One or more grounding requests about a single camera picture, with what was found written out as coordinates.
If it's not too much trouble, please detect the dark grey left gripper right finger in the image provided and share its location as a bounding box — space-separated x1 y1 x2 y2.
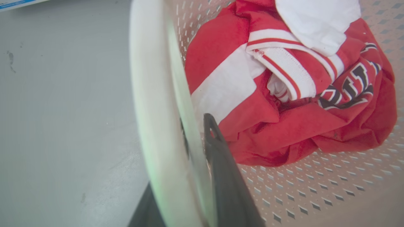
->
203 113 265 227

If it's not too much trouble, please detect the white cloth garment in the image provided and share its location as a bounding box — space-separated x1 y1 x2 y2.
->
274 0 361 57

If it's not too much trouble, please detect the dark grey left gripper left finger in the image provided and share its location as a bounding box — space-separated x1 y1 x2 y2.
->
128 183 167 227

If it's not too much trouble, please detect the red and white jersey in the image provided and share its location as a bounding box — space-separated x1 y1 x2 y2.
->
184 0 397 167

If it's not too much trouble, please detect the white perforated plastic laundry basket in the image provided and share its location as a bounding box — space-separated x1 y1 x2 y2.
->
129 0 404 227

